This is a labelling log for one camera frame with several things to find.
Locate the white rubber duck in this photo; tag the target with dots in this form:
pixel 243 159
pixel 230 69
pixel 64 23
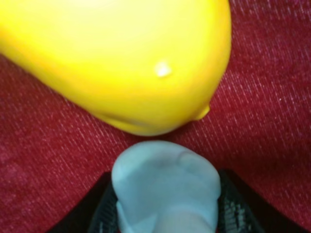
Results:
pixel 163 187

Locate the yellow toy mango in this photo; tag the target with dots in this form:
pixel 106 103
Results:
pixel 146 67

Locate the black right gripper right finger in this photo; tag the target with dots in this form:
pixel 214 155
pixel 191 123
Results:
pixel 242 210

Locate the red tablecloth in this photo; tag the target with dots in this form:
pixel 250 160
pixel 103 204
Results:
pixel 259 125

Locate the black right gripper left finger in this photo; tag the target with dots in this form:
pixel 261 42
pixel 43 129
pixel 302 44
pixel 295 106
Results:
pixel 95 213

